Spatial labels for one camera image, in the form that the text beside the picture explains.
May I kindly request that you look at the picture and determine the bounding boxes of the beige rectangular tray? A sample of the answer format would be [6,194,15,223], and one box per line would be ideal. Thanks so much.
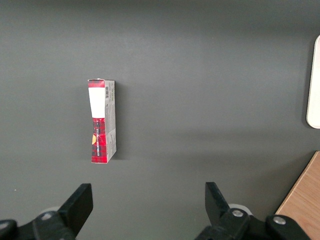
[306,34,320,130]

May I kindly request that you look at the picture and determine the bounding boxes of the red and grey carton box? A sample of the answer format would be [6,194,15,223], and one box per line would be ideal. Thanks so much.
[87,78,118,165]

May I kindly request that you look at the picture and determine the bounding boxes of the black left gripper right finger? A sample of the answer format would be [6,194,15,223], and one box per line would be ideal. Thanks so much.
[193,181,311,240]

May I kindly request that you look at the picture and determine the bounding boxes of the wooden drawer cabinet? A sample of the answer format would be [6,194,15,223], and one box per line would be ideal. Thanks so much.
[274,150,320,240]

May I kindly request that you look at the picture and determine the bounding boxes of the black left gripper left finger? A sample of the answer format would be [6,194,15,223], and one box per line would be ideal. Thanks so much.
[0,183,94,240]

